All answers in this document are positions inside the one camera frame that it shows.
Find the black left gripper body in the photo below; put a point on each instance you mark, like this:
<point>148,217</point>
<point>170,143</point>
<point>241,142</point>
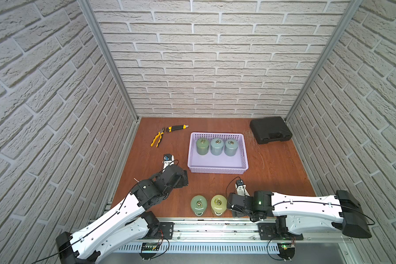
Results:
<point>180,176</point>

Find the yellow-green tea canister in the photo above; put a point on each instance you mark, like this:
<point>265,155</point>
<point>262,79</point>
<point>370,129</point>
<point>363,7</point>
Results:
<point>218,205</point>

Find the green tea canister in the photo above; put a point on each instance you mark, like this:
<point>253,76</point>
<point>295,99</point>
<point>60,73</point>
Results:
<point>198,205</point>
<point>202,146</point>

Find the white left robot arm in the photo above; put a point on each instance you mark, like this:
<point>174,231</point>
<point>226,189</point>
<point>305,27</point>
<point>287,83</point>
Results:
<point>129,220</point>

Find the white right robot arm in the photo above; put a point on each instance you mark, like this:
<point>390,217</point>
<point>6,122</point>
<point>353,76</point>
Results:
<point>296,215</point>

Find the lavender perforated plastic basket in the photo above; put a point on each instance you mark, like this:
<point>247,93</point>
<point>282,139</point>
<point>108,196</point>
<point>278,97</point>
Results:
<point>220,164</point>

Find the blue tea canister back middle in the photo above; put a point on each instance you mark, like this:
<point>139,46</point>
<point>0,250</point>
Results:
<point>216,146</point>

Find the blue tea canister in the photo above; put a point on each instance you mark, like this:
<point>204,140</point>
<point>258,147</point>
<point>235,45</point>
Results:
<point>216,146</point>
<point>230,147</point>

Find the blue tea canister back right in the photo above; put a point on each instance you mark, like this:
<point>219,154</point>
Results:
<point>230,147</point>

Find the yellow black pliers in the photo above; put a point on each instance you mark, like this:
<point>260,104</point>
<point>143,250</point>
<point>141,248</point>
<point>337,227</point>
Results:
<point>157,139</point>

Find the yellow black utility knife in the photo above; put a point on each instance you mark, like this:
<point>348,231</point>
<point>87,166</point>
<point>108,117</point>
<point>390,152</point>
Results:
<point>176,127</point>

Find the right controller board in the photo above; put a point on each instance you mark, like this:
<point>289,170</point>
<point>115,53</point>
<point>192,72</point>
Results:
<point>286,251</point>

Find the controller board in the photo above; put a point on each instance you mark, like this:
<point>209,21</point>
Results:
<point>149,250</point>
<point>286,251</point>

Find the left controller board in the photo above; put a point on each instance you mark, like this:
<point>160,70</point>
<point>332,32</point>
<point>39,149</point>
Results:
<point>149,250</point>

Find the black plastic tool case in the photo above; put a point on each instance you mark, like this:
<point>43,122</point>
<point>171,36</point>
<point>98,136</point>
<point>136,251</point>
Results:
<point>270,129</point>

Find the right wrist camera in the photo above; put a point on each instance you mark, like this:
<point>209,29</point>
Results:
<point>240,184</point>

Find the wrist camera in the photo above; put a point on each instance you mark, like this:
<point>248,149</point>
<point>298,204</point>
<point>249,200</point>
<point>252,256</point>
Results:
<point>240,184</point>
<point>168,159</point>

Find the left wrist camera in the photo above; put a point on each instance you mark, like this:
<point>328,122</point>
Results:
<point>168,159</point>

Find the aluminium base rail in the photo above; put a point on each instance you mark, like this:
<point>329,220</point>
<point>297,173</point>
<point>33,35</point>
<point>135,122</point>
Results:
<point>228,236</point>

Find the aluminium corner frame post left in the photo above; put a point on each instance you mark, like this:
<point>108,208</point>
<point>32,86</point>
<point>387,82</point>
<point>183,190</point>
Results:
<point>102,44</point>

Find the aluminium corner frame post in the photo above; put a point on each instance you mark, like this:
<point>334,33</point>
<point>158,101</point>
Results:
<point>102,44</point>
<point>342,25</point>

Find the aluminium corner frame post right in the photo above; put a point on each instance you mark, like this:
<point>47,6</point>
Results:
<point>342,25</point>

